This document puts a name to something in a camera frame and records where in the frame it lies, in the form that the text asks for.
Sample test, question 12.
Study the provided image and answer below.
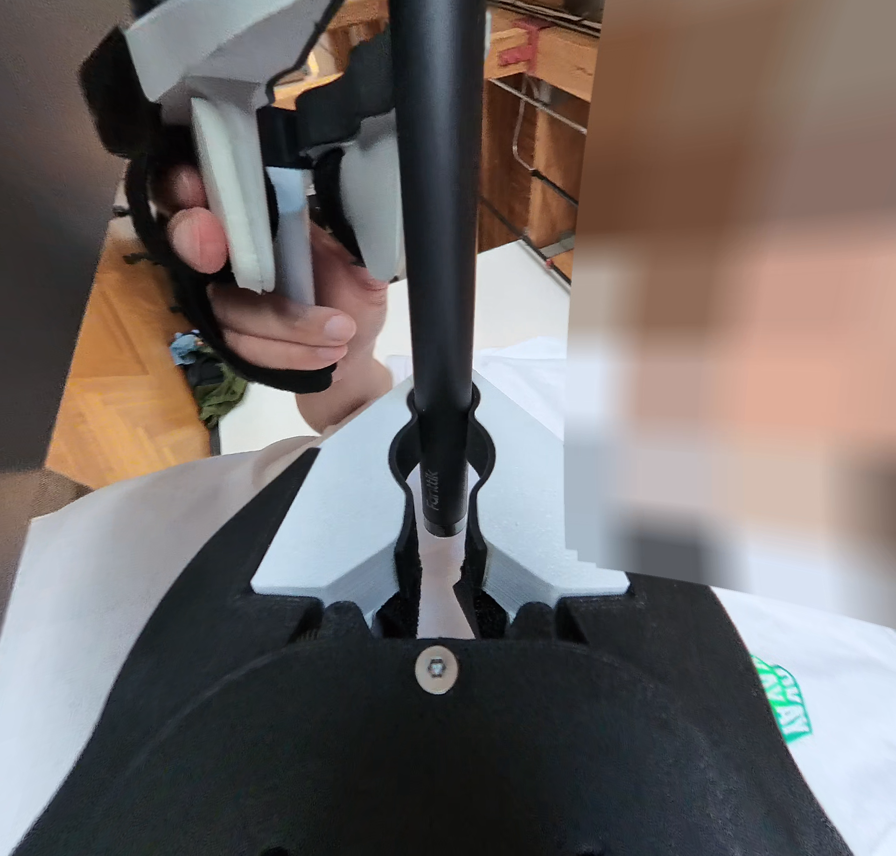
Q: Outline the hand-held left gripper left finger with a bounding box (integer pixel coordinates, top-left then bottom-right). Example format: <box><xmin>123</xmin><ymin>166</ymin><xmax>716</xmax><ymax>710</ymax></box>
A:
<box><xmin>251</xmin><ymin>355</ymin><xmax>422</xmax><ymax>625</ymax></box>

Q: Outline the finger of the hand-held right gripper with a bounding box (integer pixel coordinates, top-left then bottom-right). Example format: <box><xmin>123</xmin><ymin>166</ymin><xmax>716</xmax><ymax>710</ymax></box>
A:
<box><xmin>126</xmin><ymin>0</ymin><xmax>354</xmax><ymax>292</ymax></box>
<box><xmin>294</xmin><ymin>30</ymin><xmax>408</xmax><ymax>285</ymax></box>

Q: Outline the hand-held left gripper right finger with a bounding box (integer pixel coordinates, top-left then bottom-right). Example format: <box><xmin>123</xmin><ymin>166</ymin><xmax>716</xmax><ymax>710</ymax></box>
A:
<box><xmin>458</xmin><ymin>379</ymin><xmax>629</xmax><ymax>617</ymax></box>

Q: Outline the black electric screwdriver pen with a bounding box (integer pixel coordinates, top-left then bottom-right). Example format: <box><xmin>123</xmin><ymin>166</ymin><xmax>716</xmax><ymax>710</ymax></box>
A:
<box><xmin>384</xmin><ymin>0</ymin><xmax>491</xmax><ymax>538</ymax></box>

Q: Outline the person's right forearm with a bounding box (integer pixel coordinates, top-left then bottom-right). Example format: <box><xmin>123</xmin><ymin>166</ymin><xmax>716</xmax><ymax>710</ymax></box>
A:
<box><xmin>297</xmin><ymin>362</ymin><xmax>395</xmax><ymax>436</ymax></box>

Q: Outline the person's right hand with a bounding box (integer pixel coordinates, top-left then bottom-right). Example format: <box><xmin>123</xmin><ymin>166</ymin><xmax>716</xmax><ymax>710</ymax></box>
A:
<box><xmin>167</xmin><ymin>167</ymin><xmax>394</xmax><ymax>381</ymax></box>

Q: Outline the white table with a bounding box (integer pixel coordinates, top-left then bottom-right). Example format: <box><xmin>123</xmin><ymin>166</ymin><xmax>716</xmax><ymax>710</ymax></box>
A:
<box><xmin>217</xmin><ymin>240</ymin><xmax>576</xmax><ymax>454</ymax></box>

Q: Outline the crumpled cloth pile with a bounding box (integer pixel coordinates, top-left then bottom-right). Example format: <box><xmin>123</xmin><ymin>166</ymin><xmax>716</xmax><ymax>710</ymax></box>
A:
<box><xmin>170</xmin><ymin>331</ymin><xmax>247</xmax><ymax>429</ymax></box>

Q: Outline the white printed t-shirt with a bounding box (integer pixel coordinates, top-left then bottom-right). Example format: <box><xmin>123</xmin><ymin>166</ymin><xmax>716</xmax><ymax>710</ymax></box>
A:
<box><xmin>0</xmin><ymin>338</ymin><xmax>896</xmax><ymax>856</ymax></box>

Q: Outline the metal wire rack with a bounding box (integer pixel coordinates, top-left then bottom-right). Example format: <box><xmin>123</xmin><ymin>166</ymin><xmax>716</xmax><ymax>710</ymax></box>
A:
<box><xmin>486</xmin><ymin>72</ymin><xmax>589</xmax><ymax>286</ymax></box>

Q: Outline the red metal bracket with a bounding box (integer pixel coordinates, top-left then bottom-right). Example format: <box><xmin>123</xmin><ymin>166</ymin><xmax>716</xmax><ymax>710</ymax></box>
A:
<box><xmin>498</xmin><ymin>20</ymin><xmax>548</xmax><ymax>68</ymax></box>

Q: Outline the wooden frame structure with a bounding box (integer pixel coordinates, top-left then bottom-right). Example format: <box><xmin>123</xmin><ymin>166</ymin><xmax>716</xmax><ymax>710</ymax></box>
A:
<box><xmin>325</xmin><ymin>0</ymin><xmax>604</xmax><ymax>258</ymax></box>

